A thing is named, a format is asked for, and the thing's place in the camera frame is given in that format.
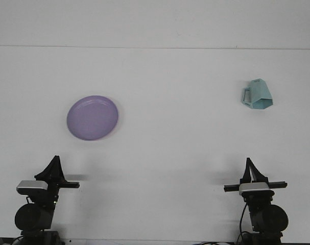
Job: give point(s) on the purple round plate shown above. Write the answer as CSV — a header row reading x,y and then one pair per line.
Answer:
x,y
92,118

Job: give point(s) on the pale blue faceted cup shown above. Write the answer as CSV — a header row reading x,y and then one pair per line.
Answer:
x,y
259,93

